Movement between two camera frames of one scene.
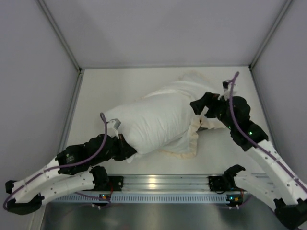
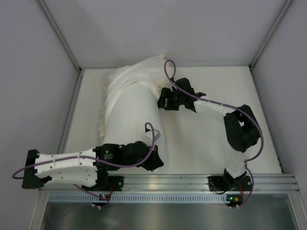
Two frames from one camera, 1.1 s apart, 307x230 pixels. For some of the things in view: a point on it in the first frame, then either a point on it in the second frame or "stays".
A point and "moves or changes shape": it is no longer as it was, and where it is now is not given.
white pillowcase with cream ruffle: x=171 y=123 → x=151 y=74
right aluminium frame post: x=284 y=9 stays
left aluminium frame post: x=57 y=30 stays
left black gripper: x=125 y=146 → x=155 y=162
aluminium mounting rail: x=180 y=184 stays
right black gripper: x=206 y=105 → x=165 y=101
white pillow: x=164 y=121 moves or changes shape
